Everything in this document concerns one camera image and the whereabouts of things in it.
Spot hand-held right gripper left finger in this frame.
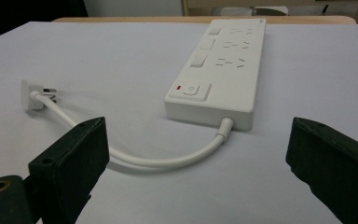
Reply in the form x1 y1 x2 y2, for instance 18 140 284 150
27 116 111 224

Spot white power strip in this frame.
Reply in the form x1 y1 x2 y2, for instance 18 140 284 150
163 18 267 132

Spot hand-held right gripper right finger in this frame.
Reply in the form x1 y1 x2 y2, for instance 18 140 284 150
285 117 358 224

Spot white power cable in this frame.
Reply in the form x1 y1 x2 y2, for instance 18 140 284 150
30 91 235 171

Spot white plug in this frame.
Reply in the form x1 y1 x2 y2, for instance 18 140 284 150
21 79 59 112

